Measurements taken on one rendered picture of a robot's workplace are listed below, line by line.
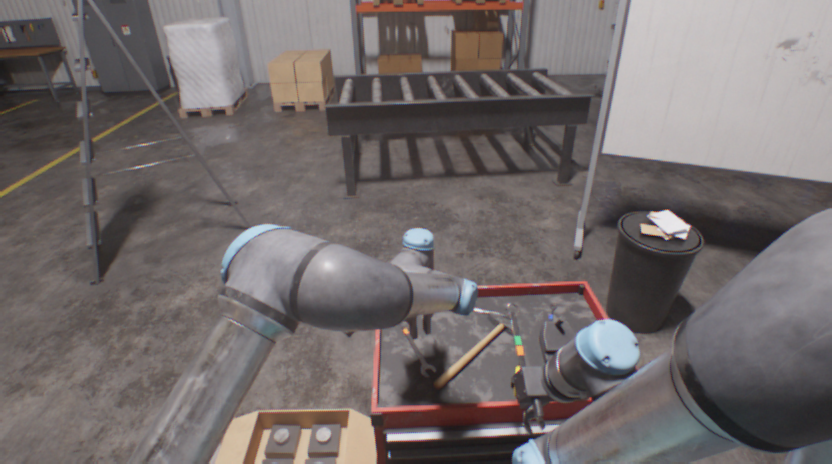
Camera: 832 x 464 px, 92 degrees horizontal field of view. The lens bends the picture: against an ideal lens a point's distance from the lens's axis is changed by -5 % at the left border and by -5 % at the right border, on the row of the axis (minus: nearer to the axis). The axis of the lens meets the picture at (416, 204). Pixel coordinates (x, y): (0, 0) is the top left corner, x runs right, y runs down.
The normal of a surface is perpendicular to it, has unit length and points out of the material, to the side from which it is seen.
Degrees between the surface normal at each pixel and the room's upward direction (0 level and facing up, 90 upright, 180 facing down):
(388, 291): 64
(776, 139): 90
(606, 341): 25
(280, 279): 54
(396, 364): 0
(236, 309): 74
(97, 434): 0
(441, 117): 90
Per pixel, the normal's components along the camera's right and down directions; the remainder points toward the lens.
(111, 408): -0.02, -0.88
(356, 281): 0.46, -0.30
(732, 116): -0.38, 0.46
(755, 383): -0.80, 0.11
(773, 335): -0.85, -0.24
